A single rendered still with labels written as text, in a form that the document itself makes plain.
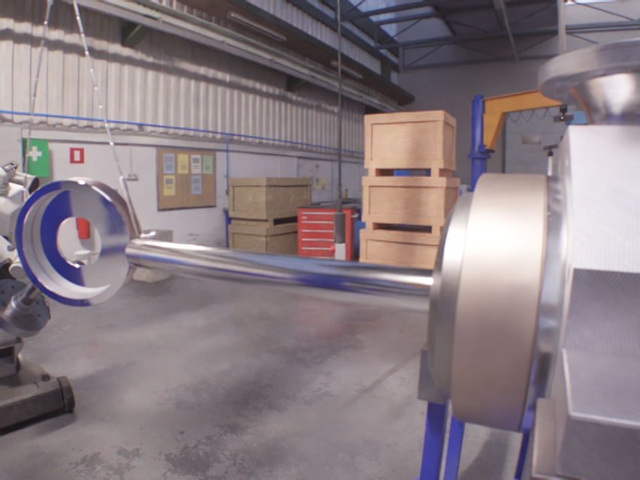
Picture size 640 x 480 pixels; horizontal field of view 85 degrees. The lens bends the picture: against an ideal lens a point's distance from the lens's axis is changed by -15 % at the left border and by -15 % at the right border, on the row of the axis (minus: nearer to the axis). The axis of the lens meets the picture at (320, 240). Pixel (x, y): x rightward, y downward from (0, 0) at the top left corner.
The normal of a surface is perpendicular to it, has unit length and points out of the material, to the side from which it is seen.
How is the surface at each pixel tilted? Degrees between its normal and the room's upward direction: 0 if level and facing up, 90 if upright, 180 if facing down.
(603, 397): 0
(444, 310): 82
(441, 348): 100
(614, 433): 90
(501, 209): 40
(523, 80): 90
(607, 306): 90
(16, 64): 90
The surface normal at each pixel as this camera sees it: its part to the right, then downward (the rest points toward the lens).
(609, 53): -0.80, 0.08
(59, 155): 0.86, 0.07
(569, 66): -0.97, 0.04
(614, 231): -0.35, -0.62
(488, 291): -0.47, -0.19
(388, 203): -0.53, 0.11
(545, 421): 0.00, -0.99
